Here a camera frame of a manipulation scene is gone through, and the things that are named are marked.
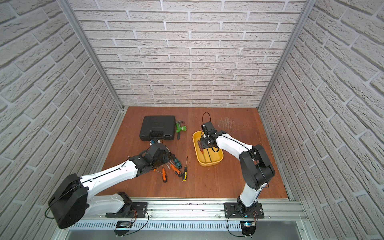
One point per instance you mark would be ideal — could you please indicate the aluminium front rail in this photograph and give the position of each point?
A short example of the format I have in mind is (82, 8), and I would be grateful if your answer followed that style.
(196, 209)

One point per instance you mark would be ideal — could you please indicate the aluminium frame post right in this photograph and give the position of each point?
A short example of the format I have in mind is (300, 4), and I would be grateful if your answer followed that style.
(308, 6)

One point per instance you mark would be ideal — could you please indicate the yellow black phillips screwdriver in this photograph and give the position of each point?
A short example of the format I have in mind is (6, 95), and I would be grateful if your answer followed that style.
(185, 171)

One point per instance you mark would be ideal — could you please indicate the aluminium frame post left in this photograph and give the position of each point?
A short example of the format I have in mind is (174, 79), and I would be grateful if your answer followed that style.
(76, 25)

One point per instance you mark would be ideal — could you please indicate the left controller board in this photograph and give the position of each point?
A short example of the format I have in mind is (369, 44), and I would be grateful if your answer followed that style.
(123, 228)

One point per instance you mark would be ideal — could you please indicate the green black large screwdriver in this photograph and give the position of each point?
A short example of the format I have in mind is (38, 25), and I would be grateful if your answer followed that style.
(176, 161)

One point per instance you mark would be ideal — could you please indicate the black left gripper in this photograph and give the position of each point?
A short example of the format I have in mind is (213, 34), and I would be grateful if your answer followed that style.
(160, 154)

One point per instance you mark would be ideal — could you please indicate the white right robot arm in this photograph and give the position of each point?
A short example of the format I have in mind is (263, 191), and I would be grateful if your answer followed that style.
(257, 169)

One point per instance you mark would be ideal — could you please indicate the orange black large screwdriver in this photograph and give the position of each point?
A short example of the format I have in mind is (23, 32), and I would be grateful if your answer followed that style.
(175, 169)

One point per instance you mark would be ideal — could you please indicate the aluminium frame post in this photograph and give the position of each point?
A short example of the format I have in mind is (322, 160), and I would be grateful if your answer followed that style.
(308, 6)
(76, 25)

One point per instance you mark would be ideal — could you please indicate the black plastic tool case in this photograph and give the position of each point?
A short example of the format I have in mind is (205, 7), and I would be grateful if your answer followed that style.
(158, 128)

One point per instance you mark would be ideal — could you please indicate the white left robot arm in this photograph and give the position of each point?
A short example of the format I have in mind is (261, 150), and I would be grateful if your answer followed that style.
(77, 197)

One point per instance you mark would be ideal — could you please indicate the controller board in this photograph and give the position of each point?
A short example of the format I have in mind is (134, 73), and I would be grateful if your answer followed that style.
(123, 228)
(248, 228)

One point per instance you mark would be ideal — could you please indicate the dark red handle screwdriver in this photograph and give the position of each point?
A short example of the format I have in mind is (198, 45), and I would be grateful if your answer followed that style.
(200, 147)

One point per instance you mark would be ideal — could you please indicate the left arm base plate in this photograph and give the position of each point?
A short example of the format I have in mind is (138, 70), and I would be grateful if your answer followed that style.
(129, 211)

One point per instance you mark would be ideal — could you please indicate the yellow plastic storage box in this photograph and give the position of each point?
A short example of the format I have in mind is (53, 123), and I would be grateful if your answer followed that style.
(206, 157)

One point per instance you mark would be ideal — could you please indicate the right controller board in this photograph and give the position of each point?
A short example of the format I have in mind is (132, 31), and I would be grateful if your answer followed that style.
(248, 228)

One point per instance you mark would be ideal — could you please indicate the small orange screwdriver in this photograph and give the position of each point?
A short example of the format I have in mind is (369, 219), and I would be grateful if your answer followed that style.
(164, 175)

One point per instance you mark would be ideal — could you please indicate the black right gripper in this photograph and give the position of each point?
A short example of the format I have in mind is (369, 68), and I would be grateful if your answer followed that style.
(203, 145)

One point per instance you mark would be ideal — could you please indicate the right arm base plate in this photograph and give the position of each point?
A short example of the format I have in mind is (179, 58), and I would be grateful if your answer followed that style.
(236, 210)

